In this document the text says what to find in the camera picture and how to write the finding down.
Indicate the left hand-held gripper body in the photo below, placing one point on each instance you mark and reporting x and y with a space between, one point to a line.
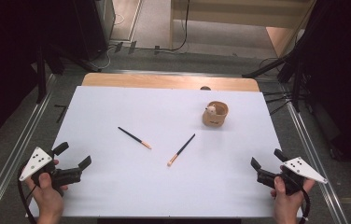
36 160

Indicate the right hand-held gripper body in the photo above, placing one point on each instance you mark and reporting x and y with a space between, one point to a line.
301 168

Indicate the black makeup brush orange tip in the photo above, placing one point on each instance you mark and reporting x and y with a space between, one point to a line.
134 137
181 150

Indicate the wooden cup with bear figure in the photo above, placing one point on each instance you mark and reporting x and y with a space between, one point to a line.
215 115

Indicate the person's right hand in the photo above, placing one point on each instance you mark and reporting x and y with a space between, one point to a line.
287 203

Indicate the person's left hand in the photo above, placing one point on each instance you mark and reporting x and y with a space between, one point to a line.
48 199

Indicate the white table cover board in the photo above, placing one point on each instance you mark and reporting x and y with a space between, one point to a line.
151 186

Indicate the black metal stand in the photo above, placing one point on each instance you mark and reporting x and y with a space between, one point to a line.
41 77

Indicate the black tripod stand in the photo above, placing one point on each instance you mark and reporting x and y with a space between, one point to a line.
295 71

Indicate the small dark round object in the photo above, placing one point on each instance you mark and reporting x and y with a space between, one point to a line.
205 88

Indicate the wooden table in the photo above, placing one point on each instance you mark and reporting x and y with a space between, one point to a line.
164 81

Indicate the black cabinet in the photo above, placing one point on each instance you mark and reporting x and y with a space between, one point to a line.
83 28

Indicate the light wooden furniture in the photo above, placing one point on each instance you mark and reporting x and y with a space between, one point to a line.
226 12

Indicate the metal floor rail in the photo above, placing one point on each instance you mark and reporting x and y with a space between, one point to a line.
15 149
316 161

